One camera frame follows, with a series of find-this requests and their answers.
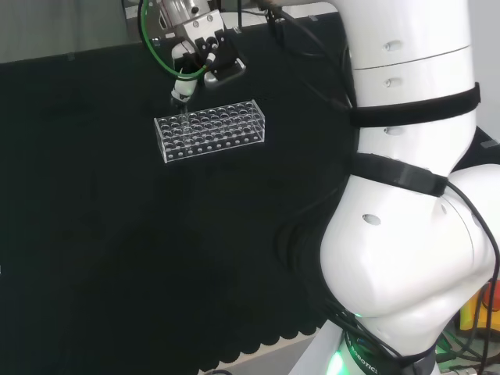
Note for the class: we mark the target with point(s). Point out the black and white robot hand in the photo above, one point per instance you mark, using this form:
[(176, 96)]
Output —
[(218, 58)]

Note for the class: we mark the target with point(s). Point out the clear plastic test tube rack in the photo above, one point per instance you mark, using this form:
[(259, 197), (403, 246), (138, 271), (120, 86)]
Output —
[(218, 136)]

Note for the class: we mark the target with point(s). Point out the yellow stop button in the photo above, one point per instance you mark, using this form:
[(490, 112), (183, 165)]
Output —
[(468, 316)]

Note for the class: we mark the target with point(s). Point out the clear glass test tube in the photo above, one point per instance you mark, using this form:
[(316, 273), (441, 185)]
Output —
[(185, 117)]

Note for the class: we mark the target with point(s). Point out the black bench cloth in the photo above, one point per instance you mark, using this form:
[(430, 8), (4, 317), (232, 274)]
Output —
[(97, 195)]

